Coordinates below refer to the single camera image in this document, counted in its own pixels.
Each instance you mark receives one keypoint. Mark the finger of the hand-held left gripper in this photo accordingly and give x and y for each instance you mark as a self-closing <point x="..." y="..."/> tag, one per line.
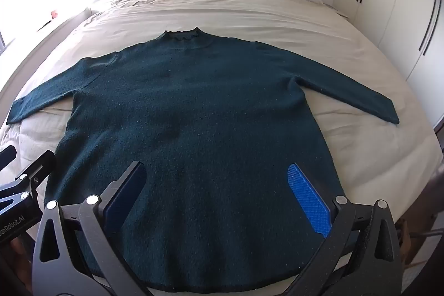
<point x="40" y="171"/>
<point x="7" y="154"/>

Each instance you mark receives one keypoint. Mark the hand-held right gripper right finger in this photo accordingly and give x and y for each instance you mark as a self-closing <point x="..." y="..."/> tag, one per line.
<point x="307" y="199"/>

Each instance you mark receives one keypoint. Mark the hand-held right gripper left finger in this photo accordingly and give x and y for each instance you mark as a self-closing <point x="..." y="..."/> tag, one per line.
<point x="129" y="190"/>

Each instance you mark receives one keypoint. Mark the dark teal sweater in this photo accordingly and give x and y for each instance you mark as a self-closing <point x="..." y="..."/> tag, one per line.
<point x="197" y="143"/>

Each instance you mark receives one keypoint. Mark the small red box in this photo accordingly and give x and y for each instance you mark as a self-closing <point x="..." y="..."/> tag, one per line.
<point x="54" y="14"/>

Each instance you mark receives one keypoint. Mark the black framed window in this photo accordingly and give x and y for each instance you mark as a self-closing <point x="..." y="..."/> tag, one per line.
<point x="5" y="4"/>

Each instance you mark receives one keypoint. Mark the beige bed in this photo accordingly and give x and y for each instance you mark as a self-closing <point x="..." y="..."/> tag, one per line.
<point x="242" y="22"/>

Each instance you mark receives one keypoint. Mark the white wardrobe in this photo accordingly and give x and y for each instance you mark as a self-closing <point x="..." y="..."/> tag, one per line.
<point x="392" y="4"/>

